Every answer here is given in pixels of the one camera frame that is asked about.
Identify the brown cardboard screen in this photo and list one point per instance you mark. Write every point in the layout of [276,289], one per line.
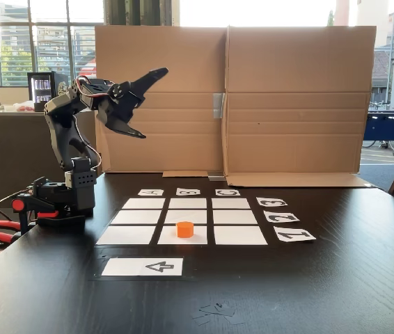
[183,52]
[298,69]

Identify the grey duct tape strip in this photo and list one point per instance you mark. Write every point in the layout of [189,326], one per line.
[218,106]
[216,178]

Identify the dark counter cabinet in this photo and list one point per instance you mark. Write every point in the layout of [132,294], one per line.
[2,146]

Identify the paper sheet number 1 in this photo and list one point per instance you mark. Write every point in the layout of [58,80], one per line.
[293,234]

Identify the round orange token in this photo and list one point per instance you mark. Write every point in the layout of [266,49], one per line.
[184,230]

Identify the paper sheet letter A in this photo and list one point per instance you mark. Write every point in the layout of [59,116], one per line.
[150,192]

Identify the paper sheet letter B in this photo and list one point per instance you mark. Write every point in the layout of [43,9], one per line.
[188,191]

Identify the white nine-square grid sheet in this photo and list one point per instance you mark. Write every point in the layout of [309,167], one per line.
[238,235]

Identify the white arrow paper sheet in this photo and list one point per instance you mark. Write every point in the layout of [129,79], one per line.
[124,268]

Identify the black mini fridge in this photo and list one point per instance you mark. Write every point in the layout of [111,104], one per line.
[40,87]

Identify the white plastic bag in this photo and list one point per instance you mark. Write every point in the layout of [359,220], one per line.
[24,105]

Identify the paper sheet number 2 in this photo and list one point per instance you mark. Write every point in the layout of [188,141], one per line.
[281,217]

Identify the paper sheet letter C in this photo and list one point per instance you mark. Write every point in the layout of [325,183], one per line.
[227,192]

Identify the blue foosball table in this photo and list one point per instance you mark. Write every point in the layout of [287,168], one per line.
[392,128]

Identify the paper sheet number 3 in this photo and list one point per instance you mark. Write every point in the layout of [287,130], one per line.
[271,202]

